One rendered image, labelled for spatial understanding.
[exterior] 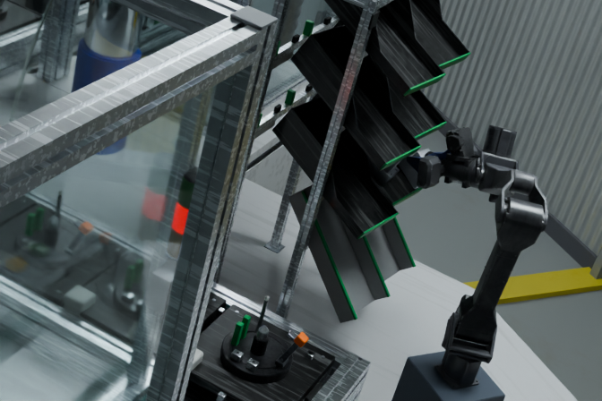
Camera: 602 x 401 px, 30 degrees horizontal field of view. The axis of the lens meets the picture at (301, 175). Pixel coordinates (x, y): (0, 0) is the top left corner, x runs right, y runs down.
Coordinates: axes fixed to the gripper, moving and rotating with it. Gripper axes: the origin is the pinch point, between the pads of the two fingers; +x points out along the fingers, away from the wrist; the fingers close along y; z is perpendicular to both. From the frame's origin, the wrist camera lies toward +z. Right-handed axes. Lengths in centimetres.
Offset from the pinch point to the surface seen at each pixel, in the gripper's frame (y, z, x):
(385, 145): 17.6, 6.4, -1.1
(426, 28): 1.8, 27.5, 2.3
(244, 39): 128, 47, -60
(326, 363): 31.0, -35.8, -1.1
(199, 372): 55, -34, 11
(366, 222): 17.4, -10.3, 1.8
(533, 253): -217, -98, 76
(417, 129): 3.8, 7.1, 0.9
